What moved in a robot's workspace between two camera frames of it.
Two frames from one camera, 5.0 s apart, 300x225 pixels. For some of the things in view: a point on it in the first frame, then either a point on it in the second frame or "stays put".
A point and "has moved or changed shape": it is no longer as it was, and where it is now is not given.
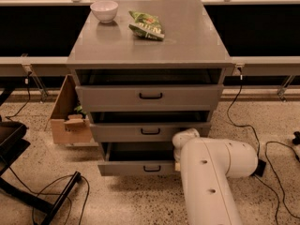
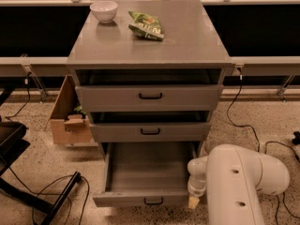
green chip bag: x=147 y=25 stays put
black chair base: x=13 y=144 stays put
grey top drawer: x=149 y=97 stays put
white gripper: x=180 y=140 to x=196 y=189
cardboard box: x=67 y=126 stays put
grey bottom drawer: x=137 y=158 has moved or changed shape
